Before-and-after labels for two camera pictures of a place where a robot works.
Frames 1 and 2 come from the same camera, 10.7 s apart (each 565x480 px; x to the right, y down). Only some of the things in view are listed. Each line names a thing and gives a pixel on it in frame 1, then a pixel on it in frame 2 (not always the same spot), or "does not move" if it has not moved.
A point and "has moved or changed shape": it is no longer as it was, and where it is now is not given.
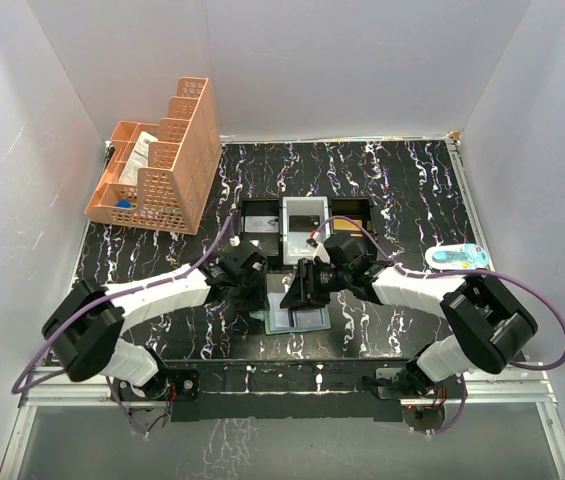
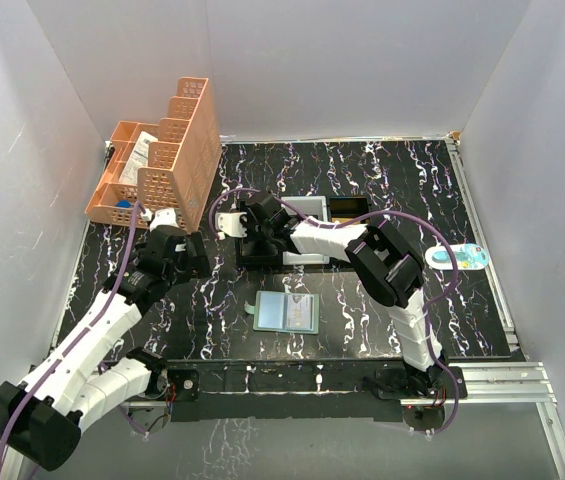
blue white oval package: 461,256 does not move
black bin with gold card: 356,208 does not move
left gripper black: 258,299 → 196,264
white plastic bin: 301,217 does not move
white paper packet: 139,158 does not move
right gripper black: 304,291 → 247,220
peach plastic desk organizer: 161,178 does not move
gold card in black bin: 347,225 does not move
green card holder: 279,319 has moved or changed shape
